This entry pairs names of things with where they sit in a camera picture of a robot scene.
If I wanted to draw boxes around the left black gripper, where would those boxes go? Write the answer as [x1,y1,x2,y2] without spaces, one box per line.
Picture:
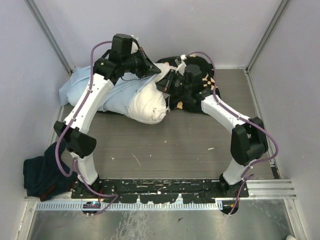
[124,47,164,80]

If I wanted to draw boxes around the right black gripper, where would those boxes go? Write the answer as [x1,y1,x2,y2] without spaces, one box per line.
[150,69,191,96]

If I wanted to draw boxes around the white pillow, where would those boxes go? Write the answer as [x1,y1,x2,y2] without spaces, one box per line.
[125,62,177,125]

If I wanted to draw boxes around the light blue pillowcase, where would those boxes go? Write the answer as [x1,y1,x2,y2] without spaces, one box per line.
[58,66,150,116]

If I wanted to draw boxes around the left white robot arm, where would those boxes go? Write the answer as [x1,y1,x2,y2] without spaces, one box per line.
[53,33,161,198]

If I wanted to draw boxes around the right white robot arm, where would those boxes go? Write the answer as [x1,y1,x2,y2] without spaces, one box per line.
[156,64,269,197]

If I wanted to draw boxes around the black floral patterned cloth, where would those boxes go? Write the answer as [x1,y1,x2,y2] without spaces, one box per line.
[156,56,221,114]

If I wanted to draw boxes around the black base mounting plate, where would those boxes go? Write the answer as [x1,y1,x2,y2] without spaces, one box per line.
[71,177,251,205]

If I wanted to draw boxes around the dark navy cloth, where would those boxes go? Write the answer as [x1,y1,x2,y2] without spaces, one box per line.
[23,143,77,202]

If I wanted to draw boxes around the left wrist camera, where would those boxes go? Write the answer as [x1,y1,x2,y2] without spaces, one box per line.
[131,35,140,54]

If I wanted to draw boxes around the left aluminium frame post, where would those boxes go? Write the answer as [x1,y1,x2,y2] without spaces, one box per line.
[24,0,75,75]

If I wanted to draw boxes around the aluminium frame post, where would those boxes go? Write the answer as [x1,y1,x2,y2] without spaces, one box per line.
[246,0,293,75]
[24,0,75,75]

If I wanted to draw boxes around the white slotted cable duct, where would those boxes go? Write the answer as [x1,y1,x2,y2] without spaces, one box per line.
[35,200,223,211]

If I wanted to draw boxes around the right aluminium frame post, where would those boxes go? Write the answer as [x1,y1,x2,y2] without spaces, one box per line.
[246,0,293,75]

